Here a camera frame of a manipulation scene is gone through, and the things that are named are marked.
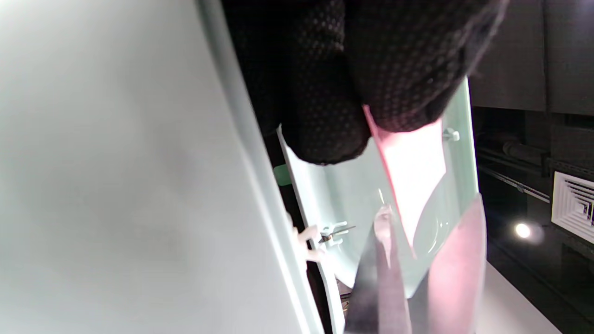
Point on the person's left hand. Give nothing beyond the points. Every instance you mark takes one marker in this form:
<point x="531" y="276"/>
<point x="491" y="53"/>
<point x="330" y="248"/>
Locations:
<point x="348" y="60"/>

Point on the pink waste paper sheet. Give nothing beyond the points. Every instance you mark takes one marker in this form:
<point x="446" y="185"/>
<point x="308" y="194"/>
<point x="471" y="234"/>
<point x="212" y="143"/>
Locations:
<point x="413" y="176"/>

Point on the mint green lidded bin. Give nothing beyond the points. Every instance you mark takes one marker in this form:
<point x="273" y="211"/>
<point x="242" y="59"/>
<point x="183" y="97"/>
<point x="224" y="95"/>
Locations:
<point x="116" y="162"/>

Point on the round ceiling spotlight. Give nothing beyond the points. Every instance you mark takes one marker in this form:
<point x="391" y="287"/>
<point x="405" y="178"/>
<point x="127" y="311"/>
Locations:
<point x="523" y="230"/>

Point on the white ceiling air vent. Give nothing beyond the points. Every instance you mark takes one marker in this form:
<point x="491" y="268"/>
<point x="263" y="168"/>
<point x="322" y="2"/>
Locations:
<point x="573" y="206"/>

